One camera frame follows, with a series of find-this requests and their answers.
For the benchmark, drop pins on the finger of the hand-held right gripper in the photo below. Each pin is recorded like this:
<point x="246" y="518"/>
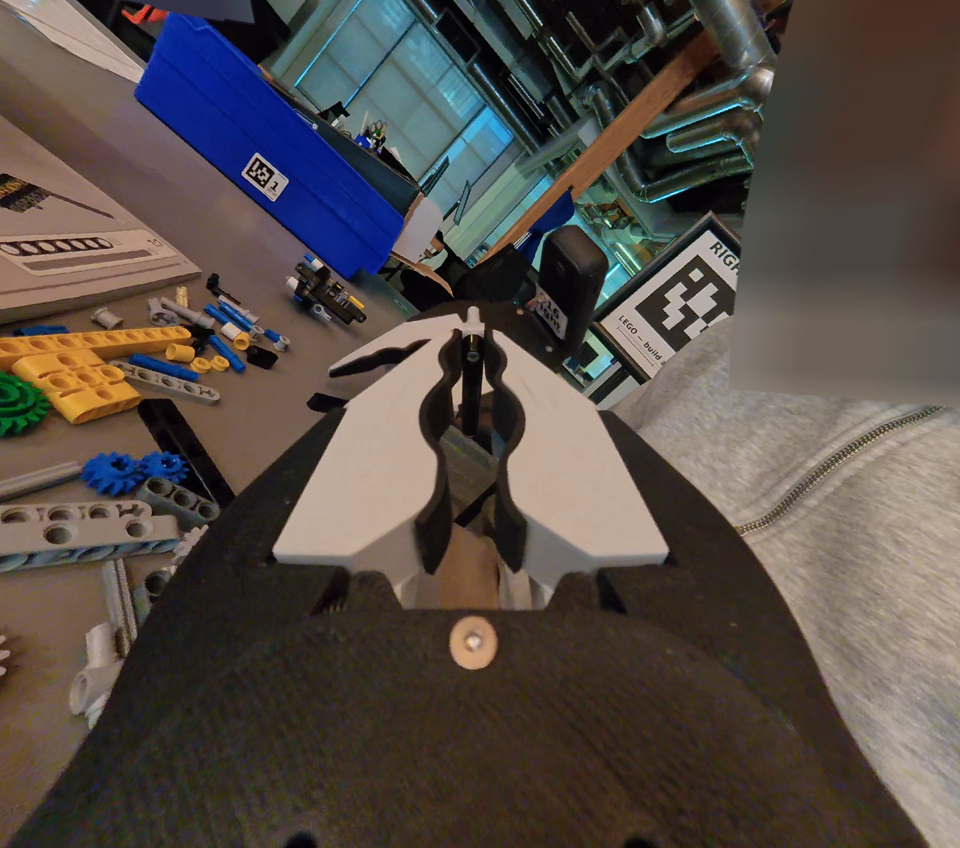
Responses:
<point x="375" y="338"/>

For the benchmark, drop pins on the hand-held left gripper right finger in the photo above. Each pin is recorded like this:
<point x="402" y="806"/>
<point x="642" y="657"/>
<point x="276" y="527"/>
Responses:
<point x="585" y="481"/>

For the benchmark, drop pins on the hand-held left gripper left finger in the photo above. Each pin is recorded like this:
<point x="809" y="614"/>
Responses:
<point x="352" y="481"/>

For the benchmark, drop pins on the black lego axle white tip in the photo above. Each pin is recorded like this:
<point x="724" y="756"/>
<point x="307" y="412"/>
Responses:
<point x="472" y="387"/>

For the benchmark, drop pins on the small black lego assembly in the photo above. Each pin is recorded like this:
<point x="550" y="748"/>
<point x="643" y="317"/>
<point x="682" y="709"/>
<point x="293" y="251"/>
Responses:
<point x="326" y="289"/>

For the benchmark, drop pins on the white and yellow lego pin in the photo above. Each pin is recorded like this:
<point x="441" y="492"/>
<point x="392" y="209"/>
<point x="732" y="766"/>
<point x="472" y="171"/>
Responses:
<point x="240" y="338"/>

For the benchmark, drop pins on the blue lego axle pin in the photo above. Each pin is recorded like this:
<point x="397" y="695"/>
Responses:
<point x="227" y="353"/>

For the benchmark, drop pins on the black angled lego connector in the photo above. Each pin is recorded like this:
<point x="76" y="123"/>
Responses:
<point x="221" y="287"/>

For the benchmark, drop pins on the long black lego beam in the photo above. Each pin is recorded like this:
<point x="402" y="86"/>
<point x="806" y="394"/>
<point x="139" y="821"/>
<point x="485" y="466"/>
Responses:
<point x="187" y="451"/>

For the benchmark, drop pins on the small white lego gear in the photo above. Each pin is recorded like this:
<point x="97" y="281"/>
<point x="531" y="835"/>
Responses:
<point x="191" y="544"/>

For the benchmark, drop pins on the short grey lego beam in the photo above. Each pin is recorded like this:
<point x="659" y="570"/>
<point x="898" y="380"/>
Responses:
<point x="176" y="497"/>

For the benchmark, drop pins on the small blue lego gear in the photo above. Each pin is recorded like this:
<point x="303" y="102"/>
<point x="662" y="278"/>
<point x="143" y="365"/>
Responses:
<point x="111" y="473"/>
<point x="163" y="467"/>

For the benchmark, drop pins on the grey lego crank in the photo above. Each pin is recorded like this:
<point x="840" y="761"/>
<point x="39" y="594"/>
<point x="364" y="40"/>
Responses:
<point x="180" y="313"/>

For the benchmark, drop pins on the yellow lego bush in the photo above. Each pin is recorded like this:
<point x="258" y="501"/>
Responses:
<point x="178" y="351"/>

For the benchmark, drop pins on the long blue lego pin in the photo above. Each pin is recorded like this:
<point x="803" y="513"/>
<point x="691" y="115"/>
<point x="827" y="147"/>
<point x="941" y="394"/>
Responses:
<point x="163" y="366"/>

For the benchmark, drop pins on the grey lego bushing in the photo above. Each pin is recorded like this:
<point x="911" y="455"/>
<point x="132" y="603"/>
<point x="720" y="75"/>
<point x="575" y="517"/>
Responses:
<point x="107" y="316"/>

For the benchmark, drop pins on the thick grey lego beam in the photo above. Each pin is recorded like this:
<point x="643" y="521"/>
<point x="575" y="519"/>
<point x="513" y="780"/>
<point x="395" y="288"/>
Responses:
<point x="90" y="544"/>

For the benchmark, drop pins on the long thin grey lego liftarm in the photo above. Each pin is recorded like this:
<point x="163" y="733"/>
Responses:
<point x="75" y="513"/>

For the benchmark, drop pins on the long yellow lego beam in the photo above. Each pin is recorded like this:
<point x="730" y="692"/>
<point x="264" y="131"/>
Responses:
<point x="90" y="342"/>

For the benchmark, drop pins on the yellow T-shaped lego plate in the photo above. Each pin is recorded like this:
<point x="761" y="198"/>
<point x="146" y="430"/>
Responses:
<point x="79" y="383"/>

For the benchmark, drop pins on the lego instruction booklet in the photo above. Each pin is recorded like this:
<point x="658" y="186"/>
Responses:
<point x="75" y="248"/>

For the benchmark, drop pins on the long grey lego axle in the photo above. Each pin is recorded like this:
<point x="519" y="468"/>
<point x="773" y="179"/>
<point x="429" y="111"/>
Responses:
<point x="37" y="481"/>

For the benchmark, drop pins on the light grey lego axle connector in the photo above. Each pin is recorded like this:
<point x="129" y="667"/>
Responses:
<point x="94" y="668"/>

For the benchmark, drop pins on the blue lego connector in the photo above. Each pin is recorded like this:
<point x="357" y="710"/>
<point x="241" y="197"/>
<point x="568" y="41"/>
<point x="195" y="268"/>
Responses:
<point x="37" y="331"/>

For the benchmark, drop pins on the green lego gear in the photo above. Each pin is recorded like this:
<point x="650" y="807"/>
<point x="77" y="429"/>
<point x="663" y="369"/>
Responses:
<point x="19" y="406"/>

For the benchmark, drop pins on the wooden ceiling beam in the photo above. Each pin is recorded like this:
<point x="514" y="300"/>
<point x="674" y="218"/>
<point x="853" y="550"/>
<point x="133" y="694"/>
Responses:
<point x="637" y="106"/>

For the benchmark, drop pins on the large blue plastic bin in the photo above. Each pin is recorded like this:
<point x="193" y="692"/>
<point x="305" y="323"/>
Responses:
<point x="270" y="143"/>

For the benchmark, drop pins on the person in grey hoodie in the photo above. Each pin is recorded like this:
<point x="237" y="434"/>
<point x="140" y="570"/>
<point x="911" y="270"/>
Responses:
<point x="825" y="563"/>

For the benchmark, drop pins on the silver ventilation ducts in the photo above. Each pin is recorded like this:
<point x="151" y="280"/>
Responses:
<point x="720" y="16"/>

